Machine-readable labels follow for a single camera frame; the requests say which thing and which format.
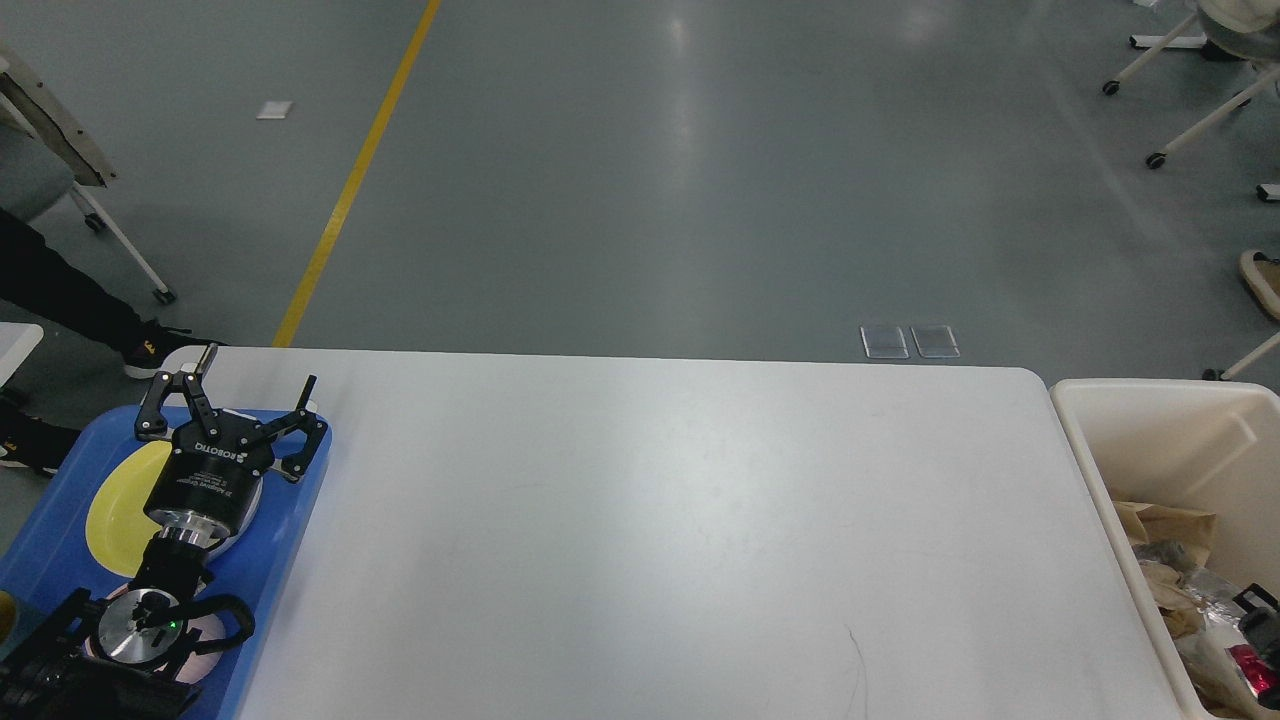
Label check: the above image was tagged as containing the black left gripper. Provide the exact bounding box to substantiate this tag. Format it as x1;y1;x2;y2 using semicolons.
133;342;330;546

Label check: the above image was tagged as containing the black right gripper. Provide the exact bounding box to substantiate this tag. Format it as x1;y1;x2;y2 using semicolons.
1233;585;1280;671

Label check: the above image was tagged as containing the foil tray with paper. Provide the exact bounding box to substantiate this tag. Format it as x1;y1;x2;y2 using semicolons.
1138;562;1277;719

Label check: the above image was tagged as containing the red object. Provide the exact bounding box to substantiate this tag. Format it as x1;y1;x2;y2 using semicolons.
1226;644;1279;711

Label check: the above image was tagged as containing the brown paper bag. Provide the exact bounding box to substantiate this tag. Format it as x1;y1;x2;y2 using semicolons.
1112;500;1219;571

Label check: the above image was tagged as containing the yellow plastic plate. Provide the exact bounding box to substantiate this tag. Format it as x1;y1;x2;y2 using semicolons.
84;441;172;578

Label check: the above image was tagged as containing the green ribbed mug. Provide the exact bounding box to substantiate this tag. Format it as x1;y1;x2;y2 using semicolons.
0;591;46;661

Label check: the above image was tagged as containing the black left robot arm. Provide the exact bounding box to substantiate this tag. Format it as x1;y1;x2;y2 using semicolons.
3;346;332;719

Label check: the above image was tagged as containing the beige plastic bin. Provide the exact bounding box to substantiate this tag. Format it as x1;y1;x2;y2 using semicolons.
1050;378;1279;719

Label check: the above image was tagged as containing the blue plastic tray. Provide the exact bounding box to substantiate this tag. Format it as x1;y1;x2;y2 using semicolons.
1;406;333;719

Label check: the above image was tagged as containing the white side table corner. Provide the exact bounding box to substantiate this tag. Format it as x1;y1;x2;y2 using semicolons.
0;322;44;386

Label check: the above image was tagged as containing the person in black clothes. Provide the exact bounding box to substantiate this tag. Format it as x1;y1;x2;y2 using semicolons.
1;210;210;477

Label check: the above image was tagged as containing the clear floor plate right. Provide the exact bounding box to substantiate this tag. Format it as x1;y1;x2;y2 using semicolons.
911;324;961;359

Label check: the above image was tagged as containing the clear floor plate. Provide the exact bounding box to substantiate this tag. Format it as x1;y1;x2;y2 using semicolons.
859;325;911;360
911;324;961;359

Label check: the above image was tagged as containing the clear floor plate left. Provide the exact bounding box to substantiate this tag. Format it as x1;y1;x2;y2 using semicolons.
859;325;911;360

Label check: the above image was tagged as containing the white chair base right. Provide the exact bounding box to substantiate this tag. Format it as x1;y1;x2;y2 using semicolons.
1101;0;1280;383

